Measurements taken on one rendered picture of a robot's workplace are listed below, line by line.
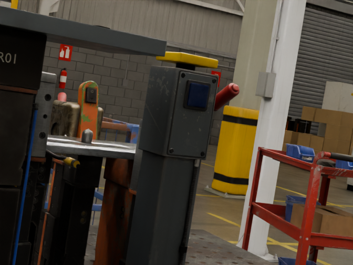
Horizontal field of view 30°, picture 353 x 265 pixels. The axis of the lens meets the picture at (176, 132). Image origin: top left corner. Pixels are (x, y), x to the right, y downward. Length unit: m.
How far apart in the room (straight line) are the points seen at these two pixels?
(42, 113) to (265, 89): 4.05
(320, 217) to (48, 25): 2.53
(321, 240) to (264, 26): 5.38
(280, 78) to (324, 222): 2.01
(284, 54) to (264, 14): 3.31
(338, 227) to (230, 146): 5.00
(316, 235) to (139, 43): 2.40
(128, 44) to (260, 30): 7.47
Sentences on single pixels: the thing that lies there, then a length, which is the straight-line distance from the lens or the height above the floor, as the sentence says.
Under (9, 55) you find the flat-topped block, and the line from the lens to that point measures 0.72.
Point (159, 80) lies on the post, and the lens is 0.85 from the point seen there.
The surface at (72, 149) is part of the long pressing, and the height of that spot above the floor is 1.00.
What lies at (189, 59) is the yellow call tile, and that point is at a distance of 0.83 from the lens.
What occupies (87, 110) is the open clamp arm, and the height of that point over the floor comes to 1.05.
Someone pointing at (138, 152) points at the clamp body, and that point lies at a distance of 1.07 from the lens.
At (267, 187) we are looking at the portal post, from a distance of 4.99.
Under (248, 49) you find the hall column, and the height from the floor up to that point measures 1.82.
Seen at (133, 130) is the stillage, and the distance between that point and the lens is 3.05.
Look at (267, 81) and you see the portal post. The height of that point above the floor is 1.32.
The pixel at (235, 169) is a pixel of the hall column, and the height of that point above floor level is 0.35.
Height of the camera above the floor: 1.10
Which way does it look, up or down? 3 degrees down
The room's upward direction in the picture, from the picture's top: 9 degrees clockwise
